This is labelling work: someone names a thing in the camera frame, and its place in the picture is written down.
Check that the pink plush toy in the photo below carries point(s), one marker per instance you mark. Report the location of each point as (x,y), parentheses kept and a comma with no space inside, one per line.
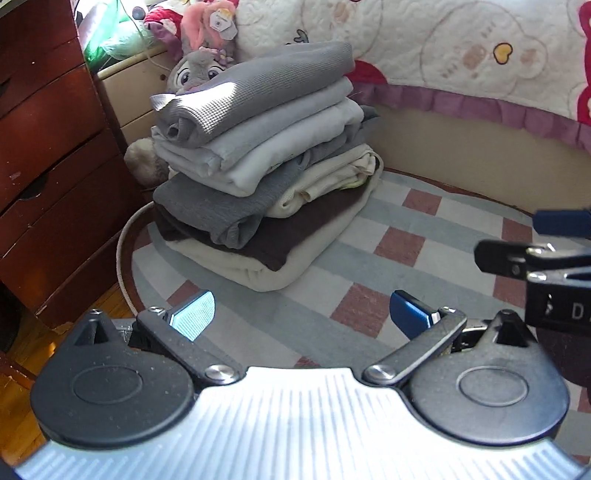
(203,23)

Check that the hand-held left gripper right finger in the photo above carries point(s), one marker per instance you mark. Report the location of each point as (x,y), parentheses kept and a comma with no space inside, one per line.
(408,314)

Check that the cream bedside cabinet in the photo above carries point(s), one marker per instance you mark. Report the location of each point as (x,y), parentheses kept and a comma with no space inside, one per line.
(134,92)

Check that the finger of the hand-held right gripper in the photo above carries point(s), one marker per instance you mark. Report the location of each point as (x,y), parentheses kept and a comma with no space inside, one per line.
(558,222)
(501,257)

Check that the red plush toy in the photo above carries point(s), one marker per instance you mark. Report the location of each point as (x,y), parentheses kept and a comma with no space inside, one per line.
(161,21)

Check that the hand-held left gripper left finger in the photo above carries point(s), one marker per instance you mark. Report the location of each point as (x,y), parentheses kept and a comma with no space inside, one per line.
(194,317)

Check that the grey waffle knit garment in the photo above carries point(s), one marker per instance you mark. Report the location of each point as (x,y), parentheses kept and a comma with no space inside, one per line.
(258,92)

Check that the stack of folded clothes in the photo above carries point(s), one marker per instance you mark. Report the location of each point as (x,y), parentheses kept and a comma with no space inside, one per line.
(258,230)

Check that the grey rabbit plush toy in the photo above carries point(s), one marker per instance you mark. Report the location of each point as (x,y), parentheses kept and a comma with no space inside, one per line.
(194,69)

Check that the fluffy beige plush toy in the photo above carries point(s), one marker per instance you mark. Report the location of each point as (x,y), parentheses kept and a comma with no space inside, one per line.
(145,161)

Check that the dark wooden dresser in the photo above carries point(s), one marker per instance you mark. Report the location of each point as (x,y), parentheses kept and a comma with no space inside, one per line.
(46,161)

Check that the bear print bed quilt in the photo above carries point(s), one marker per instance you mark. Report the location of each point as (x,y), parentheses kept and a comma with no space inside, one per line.
(461,46)

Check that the checkered rug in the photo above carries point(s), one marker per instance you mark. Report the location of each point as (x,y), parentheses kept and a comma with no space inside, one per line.
(415,221)

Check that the beige bed base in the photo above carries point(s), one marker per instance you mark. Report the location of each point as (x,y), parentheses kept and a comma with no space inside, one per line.
(461,147)

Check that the green bag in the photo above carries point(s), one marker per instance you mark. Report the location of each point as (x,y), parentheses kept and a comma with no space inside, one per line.
(120,41)

